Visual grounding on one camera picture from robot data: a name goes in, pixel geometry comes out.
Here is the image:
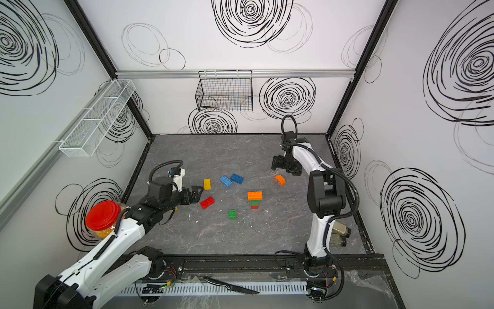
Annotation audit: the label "orange long lego brick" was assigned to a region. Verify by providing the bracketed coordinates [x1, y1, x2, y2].
[248, 191, 263, 201]

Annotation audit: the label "orange half-round lego piece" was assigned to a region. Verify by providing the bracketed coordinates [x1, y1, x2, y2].
[273, 175, 286, 187]

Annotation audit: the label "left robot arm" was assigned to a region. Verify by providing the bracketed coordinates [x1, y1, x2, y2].
[33, 175, 204, 308]

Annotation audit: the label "yellow lego brick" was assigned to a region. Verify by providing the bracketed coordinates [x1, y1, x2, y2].
[203, 179, 212, 191]

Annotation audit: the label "red long lego brick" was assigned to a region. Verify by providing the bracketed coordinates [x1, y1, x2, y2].
[200, 196, 216, 210]

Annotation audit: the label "light blue lego brick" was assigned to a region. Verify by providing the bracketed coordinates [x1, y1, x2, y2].
[220, 176, 232, 187]

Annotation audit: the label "dark blue lego brick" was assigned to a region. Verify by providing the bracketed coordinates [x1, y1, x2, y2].
[230, 174, 244, 184]

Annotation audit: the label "red-lidded jar yellow contents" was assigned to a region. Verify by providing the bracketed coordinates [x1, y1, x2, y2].
[85, 201, 125, 239]

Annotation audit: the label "glass bottle tan lid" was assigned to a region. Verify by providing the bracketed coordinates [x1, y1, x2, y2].
[332, 221, 352, 238]

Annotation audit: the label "glass jar green contents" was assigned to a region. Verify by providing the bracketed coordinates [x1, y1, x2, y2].
[329, 234, 347, 247]

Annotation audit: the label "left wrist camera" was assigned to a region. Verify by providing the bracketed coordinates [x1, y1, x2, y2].
[169, 167, 185, 192]

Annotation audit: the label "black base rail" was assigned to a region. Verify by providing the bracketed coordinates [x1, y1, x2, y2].
[151, 252, 388, 279]

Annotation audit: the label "black wire basket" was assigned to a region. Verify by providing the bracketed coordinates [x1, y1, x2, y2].
[194, 70, 253, 111]

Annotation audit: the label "clear plastic wall shelf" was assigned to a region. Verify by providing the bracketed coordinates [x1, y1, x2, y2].
[59, 79, 135, 157]

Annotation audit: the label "white slotted cable duct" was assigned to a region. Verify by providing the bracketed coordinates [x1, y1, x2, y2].
[117, 281, 308, 297]

